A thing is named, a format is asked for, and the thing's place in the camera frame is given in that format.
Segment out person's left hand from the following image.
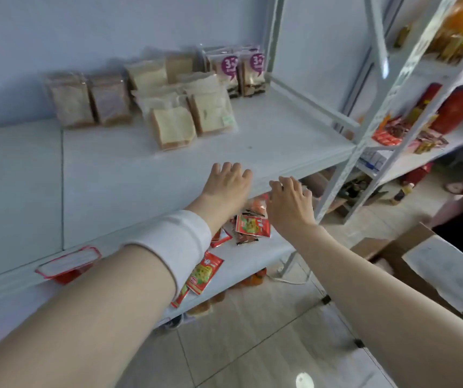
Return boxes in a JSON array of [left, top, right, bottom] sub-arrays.
[[199, 162, 254, 221]]

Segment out person's right hand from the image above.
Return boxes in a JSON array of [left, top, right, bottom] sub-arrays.
[[265, 176, 318, 240]]

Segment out person's right forearm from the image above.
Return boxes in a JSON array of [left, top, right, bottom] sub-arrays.
[[286, 224, 463, 388]]

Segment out person's left forearm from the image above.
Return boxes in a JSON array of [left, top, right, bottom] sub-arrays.
[[0, 196, 236, 388]]

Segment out orange sachet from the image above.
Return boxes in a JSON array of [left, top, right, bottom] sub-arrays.
[[250, 195, 269, 217]]

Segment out red seasoning sachet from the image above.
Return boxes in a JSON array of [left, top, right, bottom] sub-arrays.
[[235, 214, 272, 239], [210, 228, 233, 248], [186, 252, 225, 296], [170, 283, 190, 309]]

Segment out pile of pale sandwich packets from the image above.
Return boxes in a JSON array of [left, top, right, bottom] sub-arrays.
[[125, 52, 239, 151]]

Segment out blue and white boxes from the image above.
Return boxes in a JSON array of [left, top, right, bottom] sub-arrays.
[[358, 150, 392, 173]]

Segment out white metal shelf unit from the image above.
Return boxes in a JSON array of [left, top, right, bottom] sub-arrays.
[[0, 0, 458, 362]]

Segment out white wristband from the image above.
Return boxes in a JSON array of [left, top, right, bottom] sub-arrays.
[[123, 209, 213, 298]]

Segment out small brown bottle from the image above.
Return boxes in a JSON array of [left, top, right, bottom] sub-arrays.
[[390, 183, 415, 206]]

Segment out orange packet under shelf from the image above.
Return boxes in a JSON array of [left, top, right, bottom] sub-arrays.
[[240, 268, 267, 287]]

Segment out purple label cake packet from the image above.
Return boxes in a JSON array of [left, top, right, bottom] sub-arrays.
[[237, 47, 267, 97], [205, 48, 241, 98]]

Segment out pile of red snack packets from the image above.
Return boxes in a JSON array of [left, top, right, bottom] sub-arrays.
[[372, 115, 412, 147]]

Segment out brown cardboard box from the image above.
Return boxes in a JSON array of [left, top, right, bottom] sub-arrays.
[[351, 223, 463, 325]]

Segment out red bottle pack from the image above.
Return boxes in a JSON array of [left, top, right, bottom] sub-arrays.
[[400, 162, 434, 187]]

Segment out brown bread packet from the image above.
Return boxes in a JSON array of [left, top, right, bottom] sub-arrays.
[[43, 72, 95, 129], [87, 72, 133, 126]]

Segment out small yellow packets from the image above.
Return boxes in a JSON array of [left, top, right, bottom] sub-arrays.
[[413, 131, 450, 155]]

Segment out tan bread packet under shelf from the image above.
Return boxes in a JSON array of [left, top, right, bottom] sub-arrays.
[[186, 300, 213, 318]]

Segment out white paper sheet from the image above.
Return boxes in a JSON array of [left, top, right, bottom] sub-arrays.
[[402, 234, 463, 313]]

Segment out white side shelf unit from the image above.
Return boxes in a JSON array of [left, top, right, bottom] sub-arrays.
[[337, 0, 463, 225]]

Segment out large red bag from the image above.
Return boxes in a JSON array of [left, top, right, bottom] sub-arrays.
[[430, 88, 463, 135]]

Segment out red price tag holder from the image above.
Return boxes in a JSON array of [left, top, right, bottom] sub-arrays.
[[35, 245, 103, 286]]

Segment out amber bottle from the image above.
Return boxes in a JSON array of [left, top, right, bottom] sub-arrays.
[[393, 23, 413, 50]]

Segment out row of orange packets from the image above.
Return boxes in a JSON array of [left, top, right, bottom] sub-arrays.
[[426, 0, 463, 66]]

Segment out white cable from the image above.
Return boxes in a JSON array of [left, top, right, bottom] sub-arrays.
[[266, 273, 311, 286]]

